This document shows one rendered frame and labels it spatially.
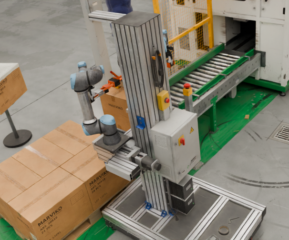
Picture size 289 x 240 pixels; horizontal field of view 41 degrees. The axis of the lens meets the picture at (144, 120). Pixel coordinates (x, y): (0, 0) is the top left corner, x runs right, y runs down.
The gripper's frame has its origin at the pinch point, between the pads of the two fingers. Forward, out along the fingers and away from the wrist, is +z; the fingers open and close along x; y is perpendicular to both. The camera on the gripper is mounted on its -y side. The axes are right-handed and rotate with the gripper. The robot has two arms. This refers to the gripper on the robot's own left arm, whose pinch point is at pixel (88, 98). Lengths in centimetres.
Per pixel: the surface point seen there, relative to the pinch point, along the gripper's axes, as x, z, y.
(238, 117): -54, 118, 188
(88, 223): -9, 119, -44
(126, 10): -11, -65, 56
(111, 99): 3.3, 18.4, 30.0
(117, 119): 0, 42, 30
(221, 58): -1, 65, 239
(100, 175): -14, 72, -19
